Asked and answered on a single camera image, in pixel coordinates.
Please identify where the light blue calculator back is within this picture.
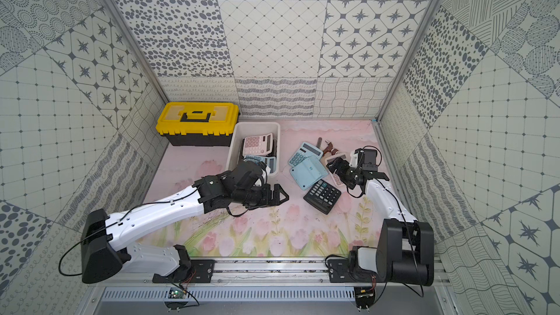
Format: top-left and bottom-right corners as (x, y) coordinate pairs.
(290, 157), (329, 190)

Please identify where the pink calculator face down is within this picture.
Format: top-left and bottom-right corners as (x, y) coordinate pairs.
(242, 133), (274, 157)

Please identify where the light blue calculator face down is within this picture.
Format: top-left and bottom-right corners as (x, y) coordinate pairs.
(244, 155), (278, 174)

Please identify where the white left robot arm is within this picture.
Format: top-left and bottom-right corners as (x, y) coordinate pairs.
(79, 162), (290, 284)

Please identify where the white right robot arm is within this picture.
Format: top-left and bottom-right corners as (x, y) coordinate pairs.
(327, 147), (435, 287)

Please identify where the teal calculator face up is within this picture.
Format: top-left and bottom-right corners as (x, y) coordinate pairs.
(288, 141), (323, 167)

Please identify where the white plastic storage box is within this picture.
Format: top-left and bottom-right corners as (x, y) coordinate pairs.
(225, 122), (281, 177)

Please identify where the floral pink table mat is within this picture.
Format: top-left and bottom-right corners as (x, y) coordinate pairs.
(139, 120), (382, 258)

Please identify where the yellow and black toolbox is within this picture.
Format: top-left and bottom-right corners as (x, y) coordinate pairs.
(156, 102), (240, 147)

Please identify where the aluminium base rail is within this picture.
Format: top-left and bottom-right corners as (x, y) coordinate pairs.
(87, 257), (452, 303)

